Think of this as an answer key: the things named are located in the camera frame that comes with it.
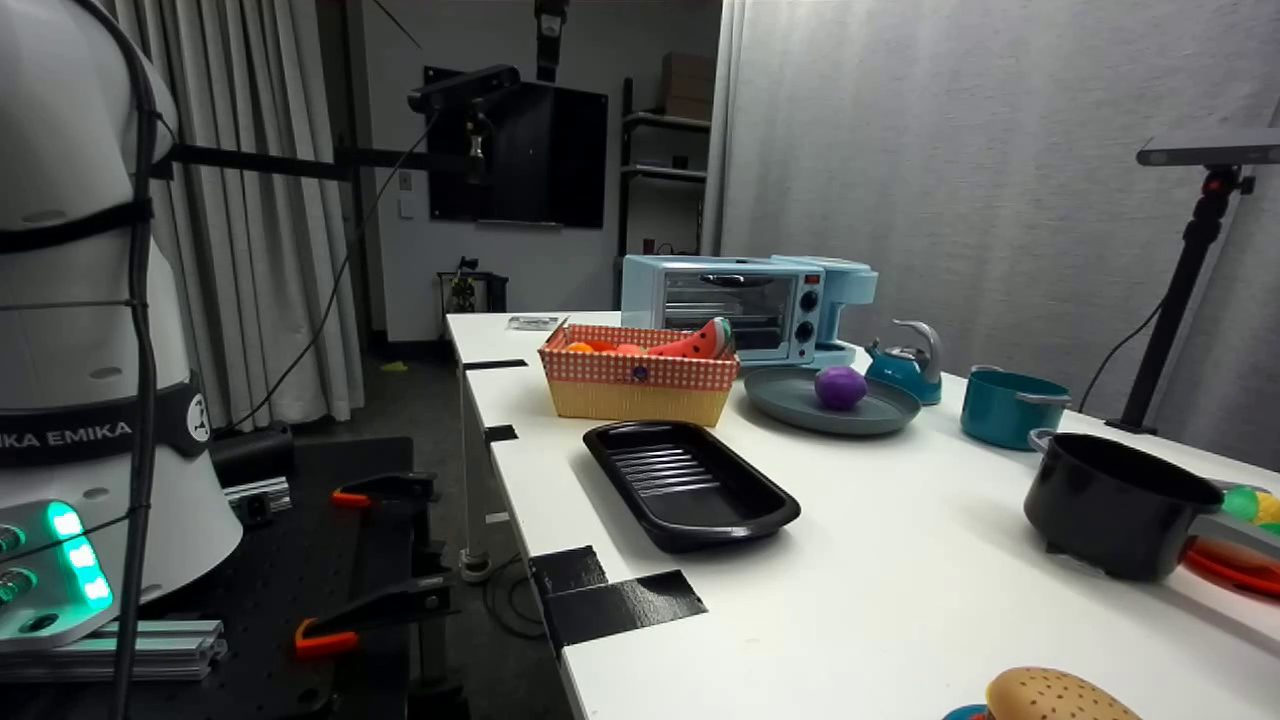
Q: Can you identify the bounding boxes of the red watermelon slice toy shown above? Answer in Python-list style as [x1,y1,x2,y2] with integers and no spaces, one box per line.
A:
[658,317,736,361]

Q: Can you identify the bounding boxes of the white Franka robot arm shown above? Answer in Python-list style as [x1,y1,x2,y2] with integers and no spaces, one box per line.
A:
[0,0,244,654]

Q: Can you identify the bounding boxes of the grey-blue round plate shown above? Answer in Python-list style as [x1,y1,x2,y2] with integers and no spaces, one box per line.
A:
[739,365,928,442]

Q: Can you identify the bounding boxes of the light blue toy oven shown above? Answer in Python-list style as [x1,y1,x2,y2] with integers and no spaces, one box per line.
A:
[622,254,882,367]

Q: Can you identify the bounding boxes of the purple toy ball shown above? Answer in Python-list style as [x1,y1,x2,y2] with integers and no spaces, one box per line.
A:
[818,365,867,411]

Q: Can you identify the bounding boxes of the teal toy kettle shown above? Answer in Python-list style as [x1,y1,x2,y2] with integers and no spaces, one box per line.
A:
[867,319,945,407]

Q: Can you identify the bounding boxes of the teal toy pot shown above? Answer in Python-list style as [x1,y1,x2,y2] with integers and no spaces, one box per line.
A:
[960,367,1068,452]

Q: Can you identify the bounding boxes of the toy burger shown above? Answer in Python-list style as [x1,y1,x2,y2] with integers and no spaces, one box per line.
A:
[945,667,1141,720]

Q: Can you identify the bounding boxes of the colourful toy rings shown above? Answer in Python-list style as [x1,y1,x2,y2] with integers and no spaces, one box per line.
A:
[1181,478,1280,602]

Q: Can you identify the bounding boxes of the orange checkered basket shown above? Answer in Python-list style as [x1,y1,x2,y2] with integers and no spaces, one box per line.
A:
[542,325,739,428]

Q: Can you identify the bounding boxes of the black rectangular tray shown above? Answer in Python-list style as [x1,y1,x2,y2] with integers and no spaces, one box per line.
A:
[584,419,800,553]

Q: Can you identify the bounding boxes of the black monitor on stand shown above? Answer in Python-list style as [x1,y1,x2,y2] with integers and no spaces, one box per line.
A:
[409,63,609,229]

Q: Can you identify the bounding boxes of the black cooking pot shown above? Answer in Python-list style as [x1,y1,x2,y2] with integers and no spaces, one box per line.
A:
[1023,431,1224,582]

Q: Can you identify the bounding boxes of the orange-handled black clamp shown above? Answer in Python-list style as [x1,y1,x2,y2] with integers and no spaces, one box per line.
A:
[294,574,453,658]

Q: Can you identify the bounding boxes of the black camera tripod stand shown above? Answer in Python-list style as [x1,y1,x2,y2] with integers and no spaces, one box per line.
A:
[1115,128,1280,431]

